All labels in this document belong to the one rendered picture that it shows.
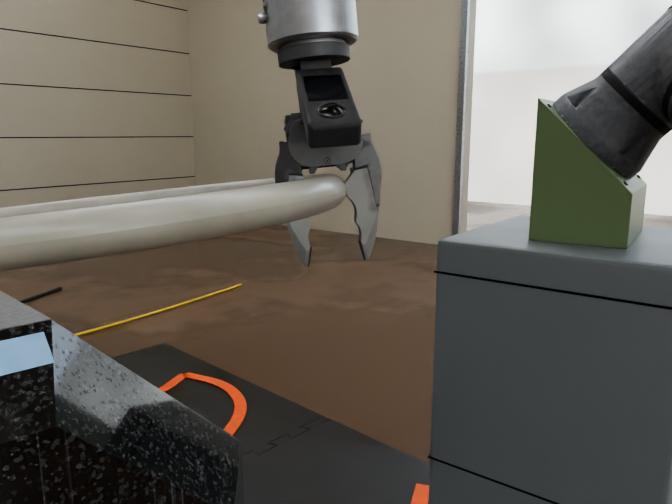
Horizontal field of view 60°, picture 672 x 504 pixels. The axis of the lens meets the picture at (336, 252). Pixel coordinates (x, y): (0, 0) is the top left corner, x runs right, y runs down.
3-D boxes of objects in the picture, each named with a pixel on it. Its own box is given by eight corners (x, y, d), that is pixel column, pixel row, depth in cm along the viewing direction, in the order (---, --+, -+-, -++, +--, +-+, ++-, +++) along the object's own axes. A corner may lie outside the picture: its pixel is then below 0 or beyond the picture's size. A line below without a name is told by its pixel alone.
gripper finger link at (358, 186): (384, 244, 64) (357, 164, 63) (395, 251, 58) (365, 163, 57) (357, 254, 64) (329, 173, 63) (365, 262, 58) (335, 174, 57)
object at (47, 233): (-397, 296, 44) (-408, 258, 44) (100, 215, 88) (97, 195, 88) (64, 293, 24) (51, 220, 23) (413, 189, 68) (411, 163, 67)
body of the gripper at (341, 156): (356, 168, 65) (345, 56, 63) (368, 168, 56) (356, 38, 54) (287, 176, 64) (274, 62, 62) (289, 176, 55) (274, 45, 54)
